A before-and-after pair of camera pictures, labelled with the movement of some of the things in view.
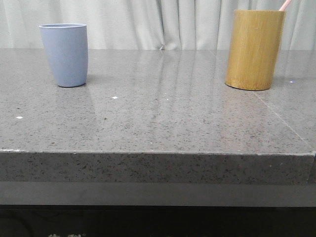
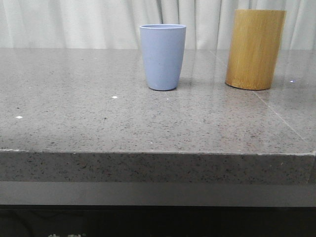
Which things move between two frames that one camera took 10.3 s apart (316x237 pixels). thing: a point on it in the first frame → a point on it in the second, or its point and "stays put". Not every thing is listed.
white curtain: (149, 24) stays put
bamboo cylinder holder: (256, 36) stays put
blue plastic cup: (66, 47) → (163, 45)
